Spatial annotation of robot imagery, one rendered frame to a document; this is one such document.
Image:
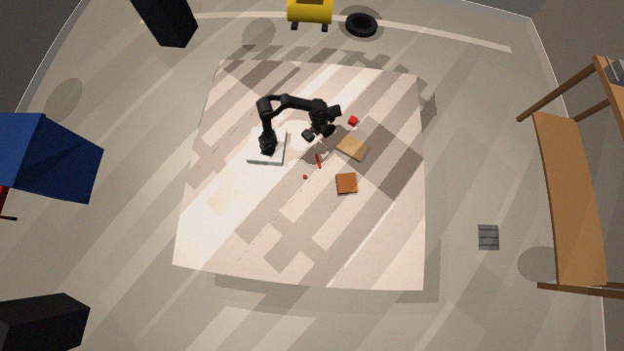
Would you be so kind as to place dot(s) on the red square block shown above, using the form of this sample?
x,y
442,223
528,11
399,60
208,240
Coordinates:
x,y
352,121

